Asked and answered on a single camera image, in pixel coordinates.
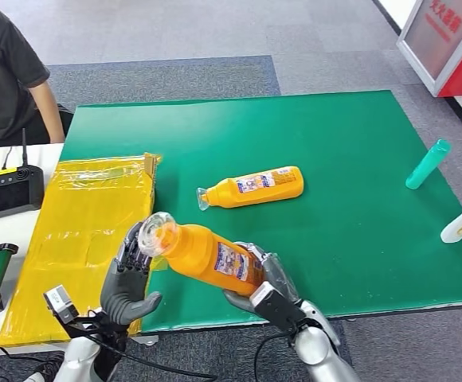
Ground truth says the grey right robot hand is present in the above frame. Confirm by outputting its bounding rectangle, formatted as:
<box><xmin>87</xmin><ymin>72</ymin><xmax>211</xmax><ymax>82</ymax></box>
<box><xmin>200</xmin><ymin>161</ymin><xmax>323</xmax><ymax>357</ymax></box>
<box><xmin>222</xmin><ymin>242</ymin><xmax>300</xmax><ymax>313</ymax></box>

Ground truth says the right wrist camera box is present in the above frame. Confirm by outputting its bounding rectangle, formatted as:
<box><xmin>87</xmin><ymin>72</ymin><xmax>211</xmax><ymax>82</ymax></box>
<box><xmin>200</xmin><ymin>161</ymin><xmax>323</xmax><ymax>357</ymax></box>
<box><xmin>249</xmin><ymin>281</ymin><xmax>307</xmax><ymax>333</ymax></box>

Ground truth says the yellow film wrapped box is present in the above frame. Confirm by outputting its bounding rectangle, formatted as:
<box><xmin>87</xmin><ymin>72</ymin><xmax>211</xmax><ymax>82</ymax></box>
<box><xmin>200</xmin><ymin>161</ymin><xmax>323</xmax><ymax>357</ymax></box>
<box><xmin>0</xmin><ymin>153</ymin><xmax>172</xmax><ymax>349</ymax></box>

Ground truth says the black remote controller with antennas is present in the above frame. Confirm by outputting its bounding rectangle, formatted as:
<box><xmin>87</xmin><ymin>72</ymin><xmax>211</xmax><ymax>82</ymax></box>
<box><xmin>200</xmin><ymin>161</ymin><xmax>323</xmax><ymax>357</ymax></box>
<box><xmin>0</xmin><ymin>127</ymin><xmax>45</xmax><ymax>224</ymax></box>

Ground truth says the white table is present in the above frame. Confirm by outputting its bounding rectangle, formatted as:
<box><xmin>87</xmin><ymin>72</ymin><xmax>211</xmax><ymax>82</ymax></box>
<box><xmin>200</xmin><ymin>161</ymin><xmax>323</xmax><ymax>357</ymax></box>
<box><xmin>0</xmin><ymin>143</ymin><xmax>118</xmax><ymax>364</ymax></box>

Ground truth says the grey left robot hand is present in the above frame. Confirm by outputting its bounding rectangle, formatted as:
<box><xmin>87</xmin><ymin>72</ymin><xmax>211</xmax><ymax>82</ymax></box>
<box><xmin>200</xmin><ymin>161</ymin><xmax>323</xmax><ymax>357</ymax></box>
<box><xmin>100</xmin><ymin>221</ymin><xmax>163</xmax><ymax>327</ymax></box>

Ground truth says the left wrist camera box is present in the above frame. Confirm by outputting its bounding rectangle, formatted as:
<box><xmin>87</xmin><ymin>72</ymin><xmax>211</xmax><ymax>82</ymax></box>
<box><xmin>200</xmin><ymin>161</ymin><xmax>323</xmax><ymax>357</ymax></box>
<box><xmin>42</xmin><ymin>285</ymin><xmax>79</xmax><ymax>325</ymax></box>

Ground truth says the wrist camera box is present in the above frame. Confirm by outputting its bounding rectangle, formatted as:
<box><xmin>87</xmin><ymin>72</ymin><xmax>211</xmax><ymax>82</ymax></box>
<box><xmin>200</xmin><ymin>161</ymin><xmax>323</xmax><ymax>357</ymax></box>
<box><xmin>249</xmin><ymin>281</ymin><xmax>307</xmax><ymax>333</ymax></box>
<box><xmin>42</xmin><ymin>285</ymin><xmax>79</xmax><ymax>325</ymax></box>

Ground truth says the teal plastic bottle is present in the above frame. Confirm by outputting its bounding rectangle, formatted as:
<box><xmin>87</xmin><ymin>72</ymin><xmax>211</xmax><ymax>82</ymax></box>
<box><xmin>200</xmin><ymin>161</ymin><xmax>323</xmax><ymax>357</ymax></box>
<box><xmin>404</xmin><ymin>138</ymin><xmax>451</xmax><ymax>191</ymax></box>

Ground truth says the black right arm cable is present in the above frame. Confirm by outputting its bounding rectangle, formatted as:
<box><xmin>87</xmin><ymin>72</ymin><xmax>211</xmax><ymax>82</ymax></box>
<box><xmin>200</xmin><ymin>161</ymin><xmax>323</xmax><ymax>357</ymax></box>
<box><xmin>253</xmin><ymin>329</ymin><xmax>296</xmax><ymax>382</ymax></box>

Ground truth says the green table mat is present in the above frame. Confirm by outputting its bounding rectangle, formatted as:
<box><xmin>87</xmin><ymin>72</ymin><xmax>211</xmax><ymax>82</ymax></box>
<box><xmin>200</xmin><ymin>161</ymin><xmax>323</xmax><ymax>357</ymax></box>
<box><xmin>60</xmin><ymin>90</ymin><xmax>462</xmax><ymax>334</ymax></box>

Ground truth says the person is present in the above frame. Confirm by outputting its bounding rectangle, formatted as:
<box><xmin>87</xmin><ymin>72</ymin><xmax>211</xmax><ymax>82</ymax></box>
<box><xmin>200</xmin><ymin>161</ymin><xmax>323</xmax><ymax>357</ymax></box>
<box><xmin>0</xmin><ymin>0</ymin><xmax>75</xmax><ymax>149</ymax></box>

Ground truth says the orange bottle with label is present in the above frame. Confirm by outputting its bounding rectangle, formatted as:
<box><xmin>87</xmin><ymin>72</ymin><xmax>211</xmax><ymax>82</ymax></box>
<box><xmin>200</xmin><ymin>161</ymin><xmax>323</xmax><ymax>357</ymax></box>
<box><xmin>196</xmin><ymin>166</ymin><xmax>305</xmax><ymax>212</ymax></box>
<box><xmin>137</xmin><ymin>212</ymin><xmax>266</xmax><ymax>298</ymax></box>

